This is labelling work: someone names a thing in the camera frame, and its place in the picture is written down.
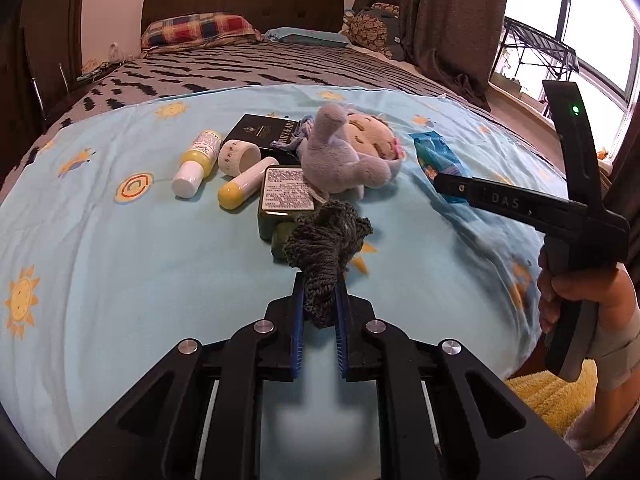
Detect dark wooden wardrobe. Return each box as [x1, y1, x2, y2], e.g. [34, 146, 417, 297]
[0, 0, 90, 183]

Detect black box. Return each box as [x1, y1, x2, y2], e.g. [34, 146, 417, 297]
[220, 113, 313, 167]

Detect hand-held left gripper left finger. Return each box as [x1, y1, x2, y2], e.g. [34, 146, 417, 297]
[56, 274, 306, 480]

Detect black metal rack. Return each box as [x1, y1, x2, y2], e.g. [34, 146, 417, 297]
[500, 16, 582, 87]

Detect plaid pillow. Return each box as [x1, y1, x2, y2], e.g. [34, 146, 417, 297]
[140, 11, 264, 51]

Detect small olive green object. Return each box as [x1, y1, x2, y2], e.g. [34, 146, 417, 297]
[270, 222, 301, 262]

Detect grey knitted cloth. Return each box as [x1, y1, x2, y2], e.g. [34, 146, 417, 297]
[282, 200, 374, 330]

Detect light blue pillow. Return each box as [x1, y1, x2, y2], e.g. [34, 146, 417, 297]
[263, 26, 351, 50]

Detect dark grey curtain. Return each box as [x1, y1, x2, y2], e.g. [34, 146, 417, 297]
[352, 0, 512, 112]

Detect person's right forearm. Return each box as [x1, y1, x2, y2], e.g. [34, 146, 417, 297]
[590, 310, 640, 443]

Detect crumpled blue white wrapper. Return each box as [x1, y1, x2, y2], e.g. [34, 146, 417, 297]
[272, 116, 315, 154]

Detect window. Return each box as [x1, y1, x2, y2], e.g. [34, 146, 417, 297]
[489, 0, 640, 161]

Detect grey wrist strap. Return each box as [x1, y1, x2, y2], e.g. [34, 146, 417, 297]
[590, 321, 640, 394]

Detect yellow towel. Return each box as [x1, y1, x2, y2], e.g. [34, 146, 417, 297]
[504, 359, 599, 437]

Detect grey-blue plush doll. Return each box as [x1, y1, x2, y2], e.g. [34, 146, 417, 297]
[297, 104, 406, 202]

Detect white tube with yellow cap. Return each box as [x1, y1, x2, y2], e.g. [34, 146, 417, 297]
[217, 156, 279, 211]

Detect small white jar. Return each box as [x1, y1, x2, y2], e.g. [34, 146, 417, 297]
[218, 139, 261, 179]

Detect light blue sun-print blanket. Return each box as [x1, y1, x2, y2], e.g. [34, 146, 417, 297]
[0, 84, 572, 477]

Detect dark wooden headboard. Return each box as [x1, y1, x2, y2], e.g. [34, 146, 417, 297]
[141, 0, 346, 37]

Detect green tin with white label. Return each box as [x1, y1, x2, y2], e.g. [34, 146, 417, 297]
[257, 164, 327, 242]

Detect person's right hand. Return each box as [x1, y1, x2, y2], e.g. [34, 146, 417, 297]
[537, 249, 640, 342]

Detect yellow white lotion bottle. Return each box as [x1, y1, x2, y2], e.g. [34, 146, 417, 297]
[171, 130, 222, 200]

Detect patterned brown cushion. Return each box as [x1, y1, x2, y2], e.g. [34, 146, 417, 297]
[342, 2, 404, 59]

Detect grey black striped bedspread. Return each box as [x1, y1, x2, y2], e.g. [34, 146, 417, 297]
[10, 40, 557, 173]

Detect white charger cables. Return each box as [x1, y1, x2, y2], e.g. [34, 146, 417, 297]
[76, 41, 127, 84]

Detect blue snack packet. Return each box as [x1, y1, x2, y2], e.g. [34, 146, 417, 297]
[409, 130, 474, 205]

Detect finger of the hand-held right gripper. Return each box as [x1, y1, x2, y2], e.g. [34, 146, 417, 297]
[433, 172, 481, 209]

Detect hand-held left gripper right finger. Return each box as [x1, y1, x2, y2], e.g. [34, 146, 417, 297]
[334, 280, 586, 480]

